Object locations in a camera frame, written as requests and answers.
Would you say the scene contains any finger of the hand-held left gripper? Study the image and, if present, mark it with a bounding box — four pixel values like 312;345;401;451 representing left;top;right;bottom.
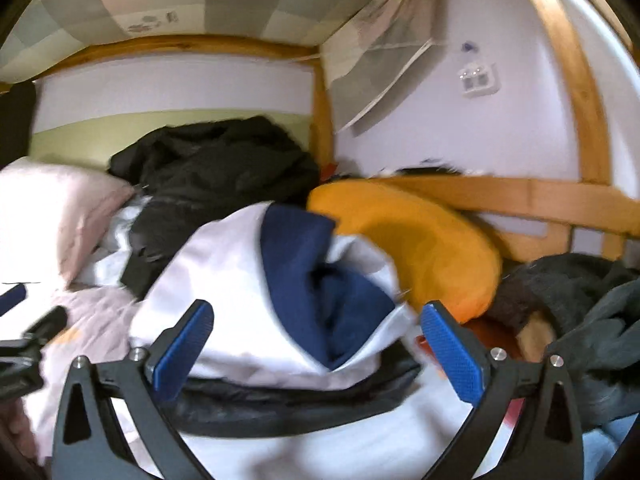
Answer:
22;305;70;348
0;282;27;317

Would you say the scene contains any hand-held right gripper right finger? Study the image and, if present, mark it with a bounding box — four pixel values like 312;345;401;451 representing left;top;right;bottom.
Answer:
420;301;585;480

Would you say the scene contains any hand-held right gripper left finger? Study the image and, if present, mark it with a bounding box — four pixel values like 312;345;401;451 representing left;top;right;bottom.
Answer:
51;299;216;480

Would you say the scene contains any white and navy striped jacket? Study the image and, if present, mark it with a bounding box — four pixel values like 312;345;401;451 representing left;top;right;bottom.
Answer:
129;201;426;391

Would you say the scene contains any dark grey clothes pile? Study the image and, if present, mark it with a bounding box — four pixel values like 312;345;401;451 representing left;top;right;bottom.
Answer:
487;252;640;423

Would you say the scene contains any pink pillow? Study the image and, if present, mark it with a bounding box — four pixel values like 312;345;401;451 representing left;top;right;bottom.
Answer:
0;156;136;291

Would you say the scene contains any black padded cloth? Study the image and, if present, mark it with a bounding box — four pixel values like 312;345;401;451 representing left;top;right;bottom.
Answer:
172;347;423;438

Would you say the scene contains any orange cushion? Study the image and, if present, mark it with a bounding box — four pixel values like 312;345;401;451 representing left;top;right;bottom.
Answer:
306;179;503;326

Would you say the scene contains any dark furniture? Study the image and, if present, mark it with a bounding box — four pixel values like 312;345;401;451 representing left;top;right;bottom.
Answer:
0;82;37;168

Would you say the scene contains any light blue cloth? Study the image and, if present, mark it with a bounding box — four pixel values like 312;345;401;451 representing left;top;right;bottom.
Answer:
582;412;636;480

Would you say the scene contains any black puffy jacket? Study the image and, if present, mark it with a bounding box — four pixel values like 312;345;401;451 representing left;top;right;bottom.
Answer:
107;116;321;301

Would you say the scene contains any pastel checked hanging cloth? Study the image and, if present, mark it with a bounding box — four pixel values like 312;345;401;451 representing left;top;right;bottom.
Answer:
320;0;441;136

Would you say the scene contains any wooden bed frame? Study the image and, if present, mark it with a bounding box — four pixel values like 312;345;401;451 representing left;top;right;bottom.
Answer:
0;0;640;261

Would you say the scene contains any white wall socket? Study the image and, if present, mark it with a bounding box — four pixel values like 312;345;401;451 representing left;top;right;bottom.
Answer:
457;62;501;96

